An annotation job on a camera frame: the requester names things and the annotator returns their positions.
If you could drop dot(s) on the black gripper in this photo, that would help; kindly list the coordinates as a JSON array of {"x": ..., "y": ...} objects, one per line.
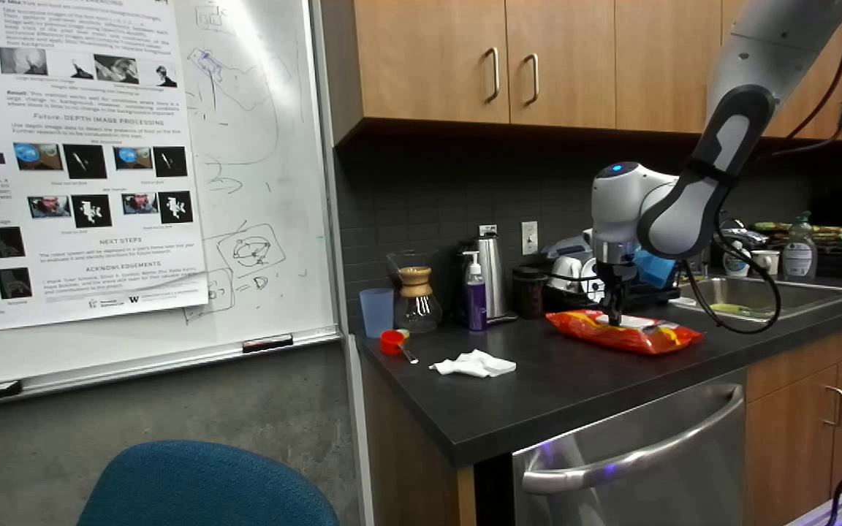
[{"x": 614, "y": 268}]

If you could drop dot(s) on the orange chip bag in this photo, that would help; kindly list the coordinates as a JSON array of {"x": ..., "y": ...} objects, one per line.
[{"x": 657, "y": 336}]

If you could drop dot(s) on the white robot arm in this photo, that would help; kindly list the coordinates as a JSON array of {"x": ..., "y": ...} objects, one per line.
[{"x": 762, "y": 60}]

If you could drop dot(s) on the glass jar with lid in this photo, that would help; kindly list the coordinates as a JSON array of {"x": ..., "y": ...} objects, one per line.
[{"x": 417, "y": 301}]

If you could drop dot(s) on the white plate blue dots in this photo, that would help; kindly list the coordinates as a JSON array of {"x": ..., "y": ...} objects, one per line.
[{"x": 573, "y": 273}]

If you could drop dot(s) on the black dish rack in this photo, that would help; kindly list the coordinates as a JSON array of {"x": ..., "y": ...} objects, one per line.
[{"x": 563, "y": 298}]

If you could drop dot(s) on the dark jar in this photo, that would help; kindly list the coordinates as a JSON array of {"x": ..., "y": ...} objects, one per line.
[{"x": 528, "y": 287}]

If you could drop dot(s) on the white soap dispenser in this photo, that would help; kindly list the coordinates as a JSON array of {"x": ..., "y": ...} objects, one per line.
[{"x": 734, "y": 265}]

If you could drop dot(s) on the purple bottle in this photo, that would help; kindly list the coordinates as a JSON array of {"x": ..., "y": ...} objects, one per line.
[{"x": 474, "y": 297}]

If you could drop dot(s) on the chrome faucet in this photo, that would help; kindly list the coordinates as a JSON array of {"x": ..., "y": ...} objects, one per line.
[{"x": 744, "y": 235}]

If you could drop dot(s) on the white crumpled tissue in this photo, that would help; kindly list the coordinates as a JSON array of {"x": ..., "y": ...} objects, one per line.
[{"x": 474, "y": 363}]

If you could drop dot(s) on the small white cup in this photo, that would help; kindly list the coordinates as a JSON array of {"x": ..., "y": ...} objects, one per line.
[{"x": 768, "y": 265}]

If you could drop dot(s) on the stainless steel dishwasher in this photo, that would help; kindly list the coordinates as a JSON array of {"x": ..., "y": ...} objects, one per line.
[{"x": 673, "y": 485}]

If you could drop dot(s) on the clear soap bottle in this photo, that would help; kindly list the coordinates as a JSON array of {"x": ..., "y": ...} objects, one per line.
[{"x": 800, "y": 256}]

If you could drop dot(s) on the steel sink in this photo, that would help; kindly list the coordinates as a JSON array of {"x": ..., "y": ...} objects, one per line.
[{"x": 810, "y": 294}]

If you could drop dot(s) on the small red object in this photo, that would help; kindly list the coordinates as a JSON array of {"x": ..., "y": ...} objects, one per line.
[{"x": 392, "y": 342}]

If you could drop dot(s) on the blue plastic cup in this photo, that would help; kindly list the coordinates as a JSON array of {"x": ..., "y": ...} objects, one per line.
[{"x": 376, "y": 313}]

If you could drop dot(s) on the black whiteboard marker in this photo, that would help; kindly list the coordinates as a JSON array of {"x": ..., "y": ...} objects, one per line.
[{"x": 266, "y": 342}]

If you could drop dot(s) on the whiteboard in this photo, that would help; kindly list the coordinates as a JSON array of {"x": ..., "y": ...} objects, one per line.
[{"x": 265, "y": 193}]

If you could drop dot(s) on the research poster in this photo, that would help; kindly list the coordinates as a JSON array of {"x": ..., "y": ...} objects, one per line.
[{"x": 71, "y": 117}]

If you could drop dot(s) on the white wall outlet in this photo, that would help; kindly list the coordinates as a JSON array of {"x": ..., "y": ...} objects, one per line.
[{"x": 531, "y": 237}]

